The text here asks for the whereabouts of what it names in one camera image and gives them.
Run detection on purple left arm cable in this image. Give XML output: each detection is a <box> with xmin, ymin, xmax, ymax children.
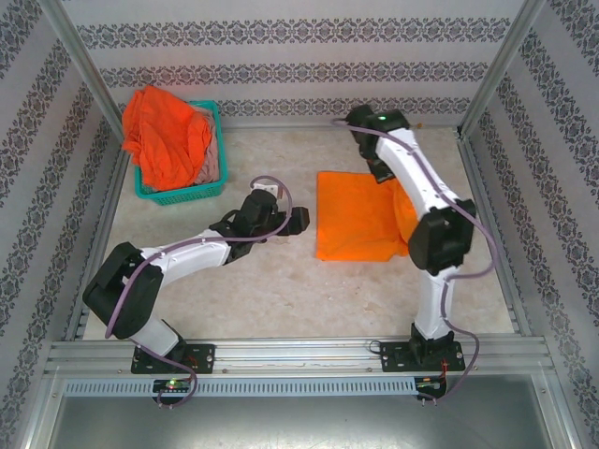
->
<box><xmin>103</xmin><ymin>174</ymin><xmax>296</xmax><ymax>339</ymax></box>

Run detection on aluminium frame post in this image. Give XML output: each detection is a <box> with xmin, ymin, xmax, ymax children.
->
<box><xmin>458</xmin><ymin>0</ymin><xmax>556</xmax><ymax>139</ymax></box>
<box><xmin>40</xmin><ymin>0</ymin><xmax>130</xmax><ymax>155</ymax></box>

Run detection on pink shorts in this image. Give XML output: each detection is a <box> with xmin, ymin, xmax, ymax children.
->
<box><xmin>189</xmin><ymin>103</ymin><xmax>222</xmax><ymax>186</ymax></box>

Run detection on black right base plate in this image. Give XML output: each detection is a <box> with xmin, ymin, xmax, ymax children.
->
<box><xmin>379</xmin><ymin>340</ymin><xmax>464</xmax><ymax>374</ymax></box>

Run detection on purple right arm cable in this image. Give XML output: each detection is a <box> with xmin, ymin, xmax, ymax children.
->
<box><xmin>329</xmin><ymin>117</ymin><xmax>498</xmax><ymax>406</ymax></box>

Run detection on aluminium side rail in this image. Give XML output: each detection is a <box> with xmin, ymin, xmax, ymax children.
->
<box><xmin>456</xmin><ymin>135</ymin><xmax>534</xmax><ymax>338</ymax></box>
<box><xmin>63</xmin><ymin>139</ymin><xmax>137</xmax><ymax>341</ymax></box>

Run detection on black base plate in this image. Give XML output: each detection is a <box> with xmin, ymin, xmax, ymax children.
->
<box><xmin>379</xmin><ymin>340</ymin><xmax>464</xmax><ymax>374</ymax></box>
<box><xmin>130</xmin><ymin>343</ymin><xmax>217</xmax><ymax>375</ymax></box>

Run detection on aluminium mounting rail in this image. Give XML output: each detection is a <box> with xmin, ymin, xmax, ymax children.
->
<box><xmin>44</xmin><ymin>340</ymin><xmax>556</xmax><ymax>375</ymax></box>

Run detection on slotted grey cable duct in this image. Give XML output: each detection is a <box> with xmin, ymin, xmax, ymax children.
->
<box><xmin>63</xmin><ymin>376</ymin><xmax>417</xmax><ymax>397</ymax></box>

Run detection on thin aluminium rail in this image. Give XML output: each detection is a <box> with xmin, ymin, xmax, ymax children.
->
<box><xmin>219</xmin><ymin>119</ymin><xmax>462</xmax><ymax>132</ymax></box>

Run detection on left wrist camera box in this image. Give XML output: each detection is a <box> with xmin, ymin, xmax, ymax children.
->
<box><xmin>251</xmin><ymin>181</ymin><xmax>287</xmax><ymax>200</ymax></box>

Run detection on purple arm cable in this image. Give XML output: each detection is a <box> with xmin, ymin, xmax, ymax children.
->
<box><xmin>103</xmin><ymin>174</ymin><xmax>296</xmax><ymax>339</ymax></box>
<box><xmin>329</xmin><ymin>117</ymin><xmax>498</xmax><ymax>406</ymax></box>

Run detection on orange shorts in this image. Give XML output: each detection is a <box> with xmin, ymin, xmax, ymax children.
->
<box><xmin>314</xmin><ymin>170</ymin><xmax>425</xmax><ymax>263</ymax></box>
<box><xmin>120</xmin><ymin>85</ymin><xmax>212</xmax><ymax>192</ymax></box>

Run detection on grey metal shelf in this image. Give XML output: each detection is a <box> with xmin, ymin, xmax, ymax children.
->
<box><xmin>44</xmin><ymin>392</ymin><xmax>570</xmax><ymax>449</ymax></box>

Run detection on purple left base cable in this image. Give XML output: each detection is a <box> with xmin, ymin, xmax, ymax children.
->
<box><xmin>139</xmin><ymin>348</ymin><xmax>198</xmax><ymax>411</ymax></box>

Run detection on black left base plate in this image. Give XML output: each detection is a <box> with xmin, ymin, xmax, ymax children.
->
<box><xmin>130</xmin><ymin>343</ymin><xmax>217</xmax><ymax>375</ymax></box>

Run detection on teal plastic basket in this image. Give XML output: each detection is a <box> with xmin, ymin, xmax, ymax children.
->
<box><xmin>134</xmin><ymin>99</ymin><xmax>230</xmax><ymax>207</ymax></box>

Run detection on left controller board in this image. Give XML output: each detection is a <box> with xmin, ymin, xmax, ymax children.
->
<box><xmin>152</xmin><ymin>379</ymin><xmax>196</xmax><ymax>394</ymax></box>

